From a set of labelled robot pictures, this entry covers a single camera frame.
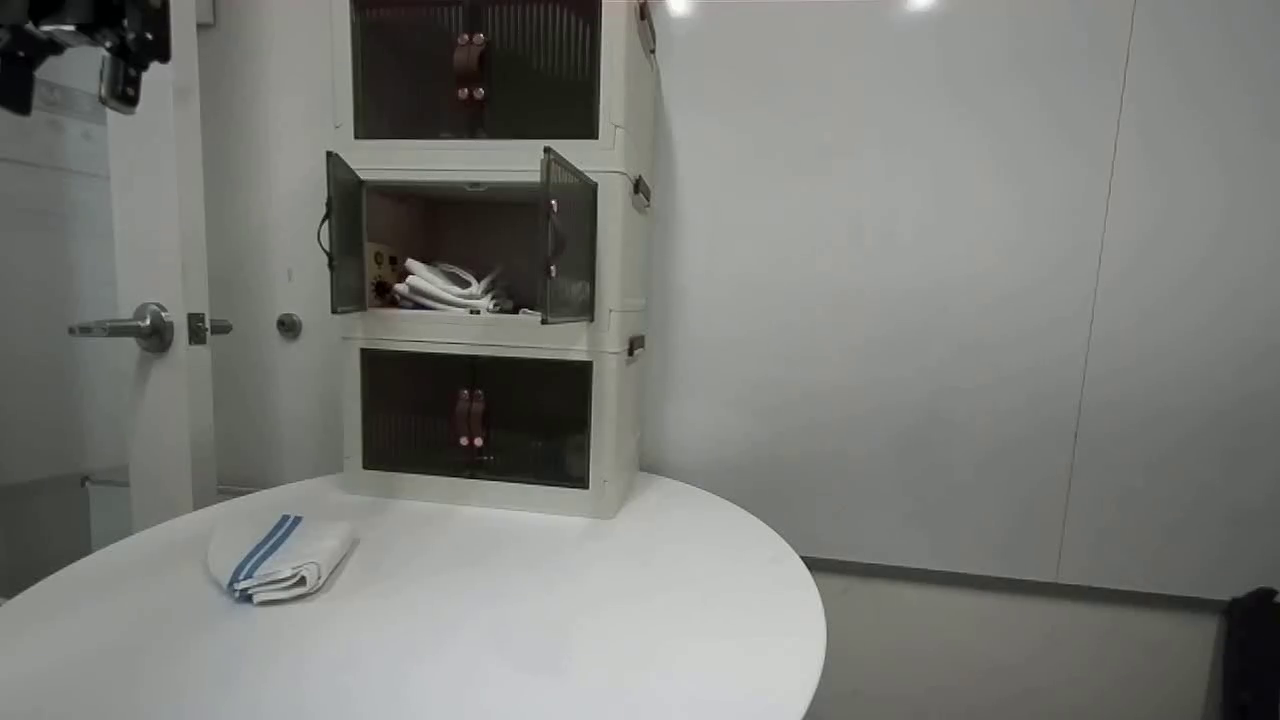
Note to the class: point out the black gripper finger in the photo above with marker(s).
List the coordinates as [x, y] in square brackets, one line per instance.
[123, 88]

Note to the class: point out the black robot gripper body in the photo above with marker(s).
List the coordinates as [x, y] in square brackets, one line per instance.
[126, 27]

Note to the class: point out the dark translucent cabinet door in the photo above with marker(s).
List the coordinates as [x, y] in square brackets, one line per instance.
[344, 238]
[569, 241]

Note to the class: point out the white room door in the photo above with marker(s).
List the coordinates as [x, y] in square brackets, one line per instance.
[163, 332]

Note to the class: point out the silver door latch plate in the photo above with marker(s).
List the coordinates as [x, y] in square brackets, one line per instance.
[201, 325]

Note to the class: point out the round silver door knob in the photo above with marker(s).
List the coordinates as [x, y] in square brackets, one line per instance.
[288, 325]

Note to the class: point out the white bundle inside cabinet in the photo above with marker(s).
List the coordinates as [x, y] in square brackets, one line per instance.
[447, 285]

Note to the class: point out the dark closed double cabinet doors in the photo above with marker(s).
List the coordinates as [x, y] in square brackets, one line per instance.
[534, 65]
[534, 420]

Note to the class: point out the dark cabinet side clip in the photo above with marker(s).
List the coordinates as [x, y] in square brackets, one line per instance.
[637, 346]
[647, 27]
[640, 194]

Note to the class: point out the white stacked storage cabinet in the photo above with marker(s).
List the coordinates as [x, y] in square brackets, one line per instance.
[618, 401]

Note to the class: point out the white blue-striped folded cloth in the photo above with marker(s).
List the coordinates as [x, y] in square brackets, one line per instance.
[276, 558]

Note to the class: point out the black object on floor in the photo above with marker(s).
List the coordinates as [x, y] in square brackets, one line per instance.
[1255, 652]

